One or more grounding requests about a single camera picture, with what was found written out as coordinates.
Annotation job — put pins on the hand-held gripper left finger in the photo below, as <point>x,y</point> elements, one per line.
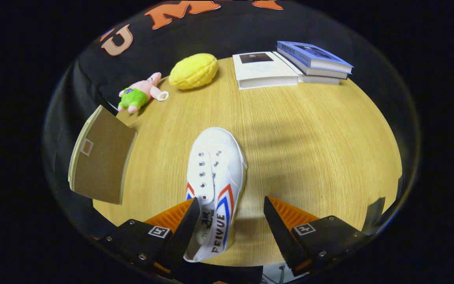
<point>185,236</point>

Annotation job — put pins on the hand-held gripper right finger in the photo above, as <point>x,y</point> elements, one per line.
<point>280,232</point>

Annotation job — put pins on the white canvas shoe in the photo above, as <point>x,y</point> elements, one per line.
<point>223,157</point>

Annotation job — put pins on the beige fabric storage box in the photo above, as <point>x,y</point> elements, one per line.
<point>103,161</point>

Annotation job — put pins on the pink plush toy green shorts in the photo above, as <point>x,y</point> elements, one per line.
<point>136,96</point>

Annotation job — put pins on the pale flat book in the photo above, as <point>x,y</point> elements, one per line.
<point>321,80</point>

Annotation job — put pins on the white book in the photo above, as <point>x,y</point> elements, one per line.
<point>264,71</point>

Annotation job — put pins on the yellow plush toy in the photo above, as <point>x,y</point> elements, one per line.
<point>193,71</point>

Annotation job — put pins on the blue book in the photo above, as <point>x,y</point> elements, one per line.
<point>313,55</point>

